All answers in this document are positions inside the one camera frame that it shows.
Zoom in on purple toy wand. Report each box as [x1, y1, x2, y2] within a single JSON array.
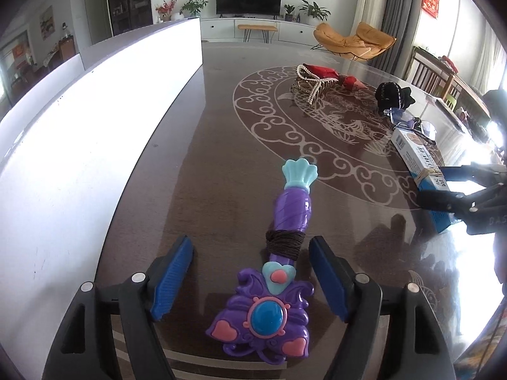
[[205, 158, 319, 365]]

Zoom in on dark patterned desktop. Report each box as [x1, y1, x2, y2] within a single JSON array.
[[93, 41, 507, 380]]

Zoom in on blue-tinted eyeglasses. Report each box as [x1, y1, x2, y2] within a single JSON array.
[[383, 107, 436, 143]]

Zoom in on small red pointed cloth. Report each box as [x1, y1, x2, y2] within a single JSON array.
[[338, 74, 367, 91]]

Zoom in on black flat television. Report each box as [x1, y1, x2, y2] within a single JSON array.
[[216, 0, 283, 18]]

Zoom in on white sheer curtain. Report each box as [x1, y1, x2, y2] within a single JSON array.
[[352, 0, 391, 38]]

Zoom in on white and blue carton box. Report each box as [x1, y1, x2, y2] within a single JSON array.
[[390, 127, 456, 234]]

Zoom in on black hair scrunchie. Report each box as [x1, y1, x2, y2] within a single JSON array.
[[375, 82, 416, 117]]

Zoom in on orange lounge chair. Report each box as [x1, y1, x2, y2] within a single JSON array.
[[313, 22, 397, 62]]

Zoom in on wooden dining chair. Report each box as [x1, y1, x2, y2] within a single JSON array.
[[408, 46, 476, 107]]

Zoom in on grey curtain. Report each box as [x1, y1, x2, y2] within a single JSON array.
[[374, 0, 426, 80]]

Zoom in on red flower arrangement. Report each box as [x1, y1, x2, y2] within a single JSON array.
[[155, 0, 179, 22]]

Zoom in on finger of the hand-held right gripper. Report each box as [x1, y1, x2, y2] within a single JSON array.
[[440, 161, 507, 185], [418, 184, 507, 221]]

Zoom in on pearl necklace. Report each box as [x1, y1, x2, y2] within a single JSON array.
[[295, 64, 337, 105]]

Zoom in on wooden bench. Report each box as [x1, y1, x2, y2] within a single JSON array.
[[238, 24, 278, 43]]

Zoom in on white partition panel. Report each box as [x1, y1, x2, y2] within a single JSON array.
[[0, 18, 203, 365]]

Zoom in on brown cord coil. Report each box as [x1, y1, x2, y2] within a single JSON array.
[[265, 229, 307, 260]]

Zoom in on white television cabinet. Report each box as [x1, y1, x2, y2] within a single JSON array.
[[200, 16, 329, 44]]

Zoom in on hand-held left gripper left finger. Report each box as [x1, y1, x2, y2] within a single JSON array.
[[42, 234, 195, 380]]

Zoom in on red fabric pouch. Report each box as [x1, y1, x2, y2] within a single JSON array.
[[303, 63, 340, 84]]

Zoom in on dark glass bookshelf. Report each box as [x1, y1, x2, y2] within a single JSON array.
[[105, 0, 154, 37]]

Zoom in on framed wall painting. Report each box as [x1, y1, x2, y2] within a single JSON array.
[[40, 6, 54, 40]]

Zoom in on long-leaf potted plant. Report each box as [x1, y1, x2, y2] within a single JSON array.
[[298, 0, 331, 22]]

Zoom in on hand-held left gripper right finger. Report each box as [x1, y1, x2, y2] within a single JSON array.
[[308, 235, 456, 380]]

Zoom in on bushy green potted plant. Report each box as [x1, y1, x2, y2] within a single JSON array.
[[180, 0, 209, 18]]

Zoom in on brown woven basket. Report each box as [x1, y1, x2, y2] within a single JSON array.
[[292, 77, 331, 96]]

